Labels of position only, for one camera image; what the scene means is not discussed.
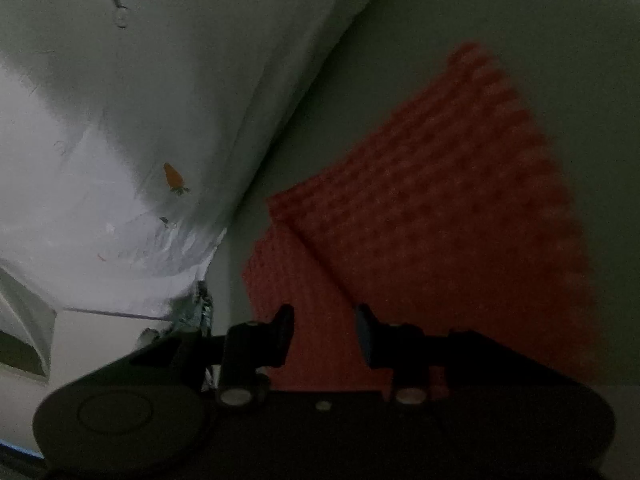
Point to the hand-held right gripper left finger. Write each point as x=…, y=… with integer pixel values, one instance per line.
x=286, y=327

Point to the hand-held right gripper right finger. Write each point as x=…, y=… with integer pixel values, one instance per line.
x=364, y=330

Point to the red textured knit garment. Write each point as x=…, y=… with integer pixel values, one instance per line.
x=425, y=210

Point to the white carrot print sheet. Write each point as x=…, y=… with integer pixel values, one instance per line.
x=150, y=85

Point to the crumpled shiny wrapper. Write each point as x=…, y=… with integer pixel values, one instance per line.
x=197, y=310

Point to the white open box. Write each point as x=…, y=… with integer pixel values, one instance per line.
x=30, y=330

